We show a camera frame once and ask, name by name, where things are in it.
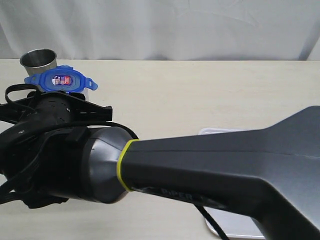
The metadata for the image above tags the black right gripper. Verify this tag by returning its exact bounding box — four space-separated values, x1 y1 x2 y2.
0 90 113 176

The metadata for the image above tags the blue container lid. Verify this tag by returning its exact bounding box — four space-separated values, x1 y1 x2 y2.
24 65 98 93

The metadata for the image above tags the steel cup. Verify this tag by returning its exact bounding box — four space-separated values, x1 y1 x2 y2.
19 48 57 76

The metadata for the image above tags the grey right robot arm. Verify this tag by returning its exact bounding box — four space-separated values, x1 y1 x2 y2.
0 90 320 240

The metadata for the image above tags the clear plastic tall container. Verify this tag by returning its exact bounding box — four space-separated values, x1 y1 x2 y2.
81 88 90 101

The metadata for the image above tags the white plastic tray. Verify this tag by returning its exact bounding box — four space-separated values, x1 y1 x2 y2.
198 127 265 240

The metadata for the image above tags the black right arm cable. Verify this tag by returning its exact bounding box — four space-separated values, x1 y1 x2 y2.
0 83 227 240

